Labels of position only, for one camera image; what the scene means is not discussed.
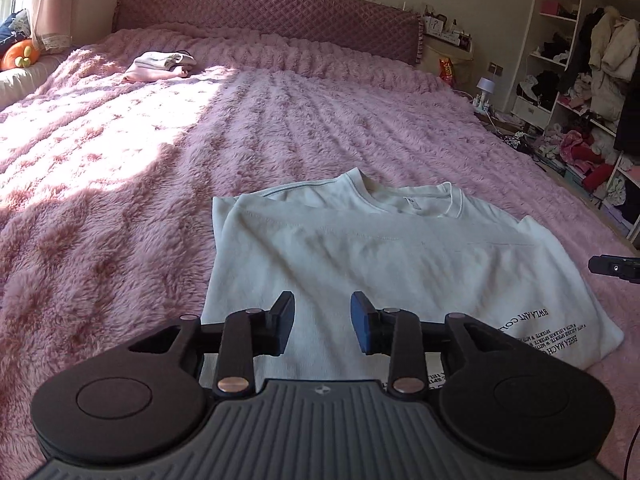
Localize pink curtain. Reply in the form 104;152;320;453
26;0;74;52

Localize bedside wall shelf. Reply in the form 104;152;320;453
421;4;475;56

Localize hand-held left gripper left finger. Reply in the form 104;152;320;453
127;290;297;399

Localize pink fluffy blanket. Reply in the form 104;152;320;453
0;24;640;480

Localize white open wardrobe shelf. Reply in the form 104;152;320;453
510;0;640;257

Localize small white table lamp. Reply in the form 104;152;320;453
475;77;496;112

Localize orange plush toy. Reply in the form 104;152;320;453
0;40;39;72

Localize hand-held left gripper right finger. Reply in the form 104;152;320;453
350;290;517;399

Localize dark blue patterned pillow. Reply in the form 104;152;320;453
0;9;32;54

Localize pink quilted headboard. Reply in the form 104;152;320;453
111;0;426;67

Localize hanging black coat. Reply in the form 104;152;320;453
556;7;607;97

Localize folded pink and white clothes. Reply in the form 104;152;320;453
124;51;199;84

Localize cream window seat cushion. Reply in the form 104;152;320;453
0;52;67;112

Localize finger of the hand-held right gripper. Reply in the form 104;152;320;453
588;255;640;284

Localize white printed sweatshirt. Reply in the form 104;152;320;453
200;169;626;392

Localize hanging white coat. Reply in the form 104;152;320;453
589;6;640;122

